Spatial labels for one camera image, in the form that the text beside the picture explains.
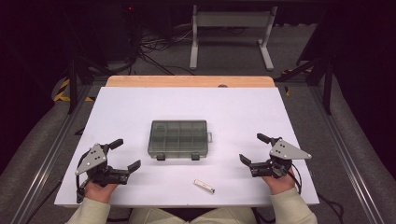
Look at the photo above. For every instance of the person's legs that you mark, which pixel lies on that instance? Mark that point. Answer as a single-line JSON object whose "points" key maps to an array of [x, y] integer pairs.
{"points": [[155, 216]]}

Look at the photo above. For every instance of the grey transparent compartment box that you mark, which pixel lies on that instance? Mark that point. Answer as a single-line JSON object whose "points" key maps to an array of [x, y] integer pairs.
{"points": [[178, 139]]}

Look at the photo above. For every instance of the wooden table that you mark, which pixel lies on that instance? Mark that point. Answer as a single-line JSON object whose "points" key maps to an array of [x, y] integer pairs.
{"points": [[186, 81]]}

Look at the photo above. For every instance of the white board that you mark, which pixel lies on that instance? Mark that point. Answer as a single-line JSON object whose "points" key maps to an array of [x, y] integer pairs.
{"points": [[140, 105]]}

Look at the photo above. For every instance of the grey metal stand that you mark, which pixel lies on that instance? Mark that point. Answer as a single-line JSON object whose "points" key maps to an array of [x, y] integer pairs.
{"points": [[194, 46]]}

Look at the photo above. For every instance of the black tripod stand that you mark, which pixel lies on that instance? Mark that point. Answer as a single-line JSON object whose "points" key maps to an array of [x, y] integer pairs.
{"points": [[327, 81], [73, 77]]}

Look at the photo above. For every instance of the aluminium floor rail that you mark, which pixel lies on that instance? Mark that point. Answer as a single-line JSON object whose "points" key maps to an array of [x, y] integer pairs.
{"points": [[348, 149], [46, 161]]}

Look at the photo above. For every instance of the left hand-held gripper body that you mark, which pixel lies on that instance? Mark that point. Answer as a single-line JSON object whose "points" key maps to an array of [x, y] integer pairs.
{"points": [[102, 174]]}

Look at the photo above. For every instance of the person's left hand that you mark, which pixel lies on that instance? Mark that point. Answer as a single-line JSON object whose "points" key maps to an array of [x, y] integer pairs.
{"points": [[99, 191]]}

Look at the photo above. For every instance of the person's right hand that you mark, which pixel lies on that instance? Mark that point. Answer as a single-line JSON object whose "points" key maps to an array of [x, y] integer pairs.
{"points": [[280, 185]]}

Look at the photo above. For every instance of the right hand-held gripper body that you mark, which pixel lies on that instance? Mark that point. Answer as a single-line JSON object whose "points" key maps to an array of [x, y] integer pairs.
{"points": [[281, 155]]}

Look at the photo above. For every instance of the yellow black hazard tape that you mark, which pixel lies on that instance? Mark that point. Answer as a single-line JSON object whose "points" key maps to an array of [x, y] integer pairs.
{"points": [[60, 98]]}

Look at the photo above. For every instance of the small white stick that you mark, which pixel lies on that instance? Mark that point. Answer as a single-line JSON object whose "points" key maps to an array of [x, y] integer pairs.
{"points": [[203, 186]]}

